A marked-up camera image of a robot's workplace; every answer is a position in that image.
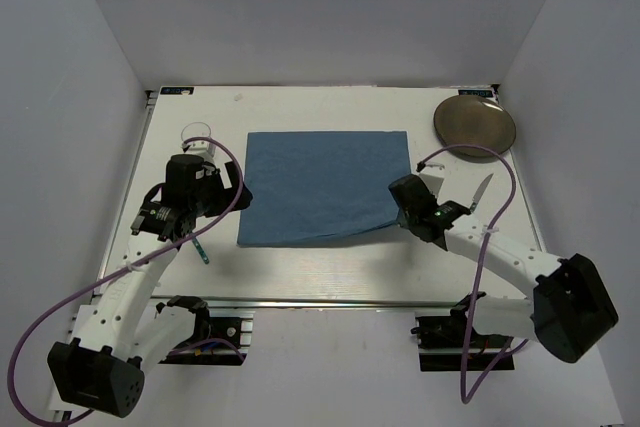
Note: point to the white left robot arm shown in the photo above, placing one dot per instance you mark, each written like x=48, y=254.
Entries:
x=103, y=367

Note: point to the dark round plate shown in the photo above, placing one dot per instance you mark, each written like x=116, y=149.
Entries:
x=465, y=120

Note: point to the knife with green handle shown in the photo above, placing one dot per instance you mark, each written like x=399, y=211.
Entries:
x=481, y=189

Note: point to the fork with green handle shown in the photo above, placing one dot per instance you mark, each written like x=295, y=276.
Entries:
x=200, y=250

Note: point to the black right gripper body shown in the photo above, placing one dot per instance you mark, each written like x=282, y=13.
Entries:
x=405, y=222

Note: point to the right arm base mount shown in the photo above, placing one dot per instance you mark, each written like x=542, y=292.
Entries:
x=440, y=341

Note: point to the clear drinking glass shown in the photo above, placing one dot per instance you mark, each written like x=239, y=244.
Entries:
x=196, y=134

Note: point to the blue label sticker left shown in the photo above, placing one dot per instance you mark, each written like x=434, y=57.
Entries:
x=176, y=90

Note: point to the blue cloth napkin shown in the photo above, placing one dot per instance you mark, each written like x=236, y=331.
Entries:
x=314, y=186

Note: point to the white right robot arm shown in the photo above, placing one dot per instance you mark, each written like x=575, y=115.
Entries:
x=565, y=305

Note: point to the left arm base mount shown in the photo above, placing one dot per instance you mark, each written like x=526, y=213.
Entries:
x=221, y=337

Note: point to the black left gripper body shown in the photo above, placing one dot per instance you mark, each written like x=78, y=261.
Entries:
x=214, y=197

